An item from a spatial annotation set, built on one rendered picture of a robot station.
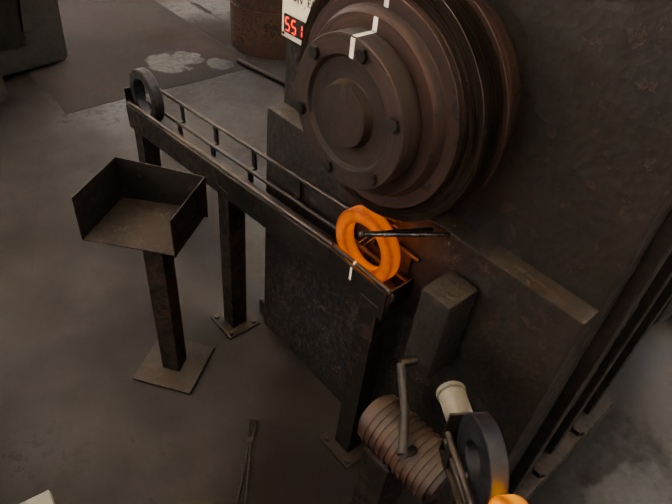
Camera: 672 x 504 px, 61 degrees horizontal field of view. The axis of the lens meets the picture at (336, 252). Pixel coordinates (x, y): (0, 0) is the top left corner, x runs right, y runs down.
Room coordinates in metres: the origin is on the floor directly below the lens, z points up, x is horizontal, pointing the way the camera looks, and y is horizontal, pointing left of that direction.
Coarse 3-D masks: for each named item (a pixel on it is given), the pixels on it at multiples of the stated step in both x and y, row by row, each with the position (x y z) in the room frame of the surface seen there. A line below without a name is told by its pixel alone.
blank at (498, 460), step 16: (464, 416) 0.59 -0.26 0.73; (480, 416) 0.57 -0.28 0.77; (464, 432) 0.57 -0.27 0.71; (480, 432) 0.53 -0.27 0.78; (496, 432) 0.53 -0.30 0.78; (464, 448) 0.55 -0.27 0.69; (480, 448) 0.52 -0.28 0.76; (496, 448) 0.50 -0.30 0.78; (464, 464) 0.53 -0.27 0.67; (480, 464) 0.50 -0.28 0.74; (496, 464) 0.48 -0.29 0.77; (480, 480) 0.48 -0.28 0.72; (496, 480) 0.46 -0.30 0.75; (480, 496) 0.46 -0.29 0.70
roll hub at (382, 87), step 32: (352, 32) 0.94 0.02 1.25; (320, 64) 0.98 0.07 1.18; (352, 64) 0.93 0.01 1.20; (384, 64) 0.87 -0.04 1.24; (320, 96) 0.98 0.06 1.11; (352, 96) 0.90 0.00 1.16; (384, 96) 0.86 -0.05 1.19; (416, 96) 0.87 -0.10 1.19; (320, 128) 0.98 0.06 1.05; (352, 128) 0.89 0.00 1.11; (384, 128) 0.86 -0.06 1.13; (416, 128) 0.85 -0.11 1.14; (320, 160) 0.96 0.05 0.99; (352, 160) 0.91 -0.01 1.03; (384, 160) 0.84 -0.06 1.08
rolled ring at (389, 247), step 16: (352, 208) 1.03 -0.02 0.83; (336, 224) 1.06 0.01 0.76; (352, 224) 1.04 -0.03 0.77; (368, 224) 0.99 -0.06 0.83; (384, 224) 0.98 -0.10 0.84; (352, 240) 1.05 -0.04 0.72; (384, 240) 0.95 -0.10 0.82; (352, 256) 1.02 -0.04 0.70; (384, 256) 0.94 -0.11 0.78; (400, 256) 0.95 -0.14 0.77; (384, 272) 0.94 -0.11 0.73
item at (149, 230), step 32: (128, 160) 1.27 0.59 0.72; (96, 192) 1.17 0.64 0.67; (128, 192) 1.28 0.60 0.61; (160, 192) 1.26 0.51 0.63; (192, 192) 1.16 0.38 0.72; (96, 224) 1.15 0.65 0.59; (128, 224) 1.16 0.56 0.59; (160, 224) 1.16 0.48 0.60; (192, 224) 1.15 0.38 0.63; (160, 256) 1.12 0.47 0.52; (160, 288) 1.13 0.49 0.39; (160, 320) 1.13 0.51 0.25; (160, 352) 1.13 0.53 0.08; (192, 352) 1.21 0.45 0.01; (160, 384) 1.06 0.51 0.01; (192, 384) 1.08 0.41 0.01
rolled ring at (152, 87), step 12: (132, 72) 1.79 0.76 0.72; (144, 72) 1.75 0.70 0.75; (132, 84) 1.80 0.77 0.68; (144, 84) 1.73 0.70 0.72; (156, 84) 1.72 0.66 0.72; (132, 96) 1.81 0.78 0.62; (144, 96) 1.81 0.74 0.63; (156, 96) 1.70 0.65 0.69; (144, 108) 1.77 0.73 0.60; (156, 108) 1.69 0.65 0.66
